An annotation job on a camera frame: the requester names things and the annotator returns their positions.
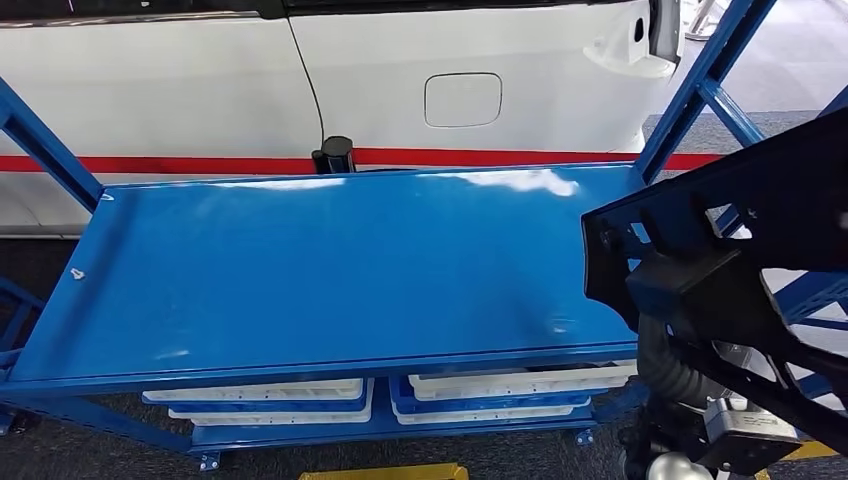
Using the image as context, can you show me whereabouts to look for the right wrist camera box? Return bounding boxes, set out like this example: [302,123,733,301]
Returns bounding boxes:
[695,397,804,478]

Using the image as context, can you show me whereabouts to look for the white car body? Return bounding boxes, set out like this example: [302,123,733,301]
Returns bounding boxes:
[0,0,685,240]

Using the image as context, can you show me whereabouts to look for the white stand base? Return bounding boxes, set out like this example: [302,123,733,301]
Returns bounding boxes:
[684,0,722,42]

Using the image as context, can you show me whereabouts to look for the black plastic plate bracket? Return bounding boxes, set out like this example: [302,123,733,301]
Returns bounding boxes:
[580,109,848,458]

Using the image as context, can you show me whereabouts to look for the blue metal shelf rack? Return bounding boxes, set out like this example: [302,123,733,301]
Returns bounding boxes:
[0,0,848,473]

